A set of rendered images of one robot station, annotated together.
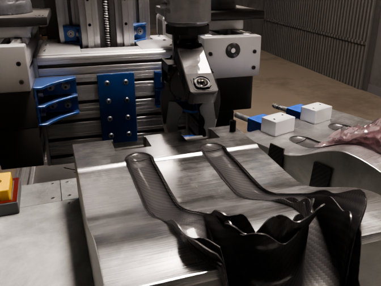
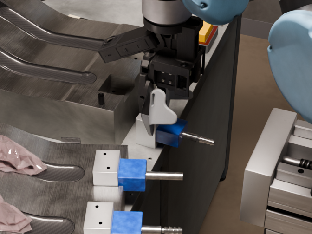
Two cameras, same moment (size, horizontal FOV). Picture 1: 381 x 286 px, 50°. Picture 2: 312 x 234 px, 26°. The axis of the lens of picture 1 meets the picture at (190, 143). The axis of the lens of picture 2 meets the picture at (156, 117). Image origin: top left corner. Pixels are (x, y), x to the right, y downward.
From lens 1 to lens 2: 1.47 m
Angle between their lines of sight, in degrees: 102
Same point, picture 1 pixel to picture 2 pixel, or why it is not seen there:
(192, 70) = (126, 34)
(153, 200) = (62, 40)
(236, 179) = (42, 74)
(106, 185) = (93, 28)
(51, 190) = not seen: hidden behind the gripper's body
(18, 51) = not seen: outside the picture
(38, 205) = not seen: hidden behind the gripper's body
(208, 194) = (39, 54)
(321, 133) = (64, 199)
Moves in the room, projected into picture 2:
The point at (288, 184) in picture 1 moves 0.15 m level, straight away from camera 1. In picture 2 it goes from (6, 84) to (51, 129)
